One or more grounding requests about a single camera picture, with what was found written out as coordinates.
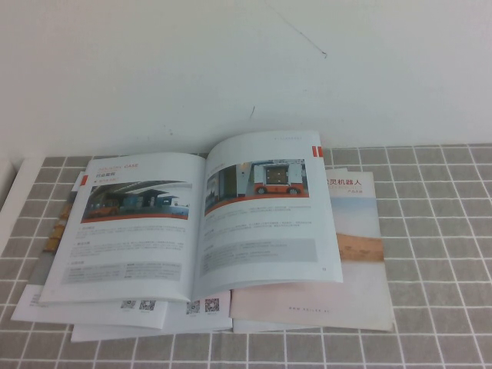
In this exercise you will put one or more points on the white printed book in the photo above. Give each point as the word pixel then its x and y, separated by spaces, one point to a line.
pixel 153 246

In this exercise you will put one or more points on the brochure with red Chinese title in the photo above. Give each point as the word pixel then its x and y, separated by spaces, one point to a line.
pixel 361 276

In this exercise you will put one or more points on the white brochure with QR codes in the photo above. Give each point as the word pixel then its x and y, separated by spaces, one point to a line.
pixel 96 315
pixel 192 323

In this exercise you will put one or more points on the grey checked tablecloth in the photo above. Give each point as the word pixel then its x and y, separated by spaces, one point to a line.
pixel 423 269

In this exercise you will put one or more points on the brochure with yellow boxes photo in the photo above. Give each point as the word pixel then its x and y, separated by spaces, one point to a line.
pixel 55 230

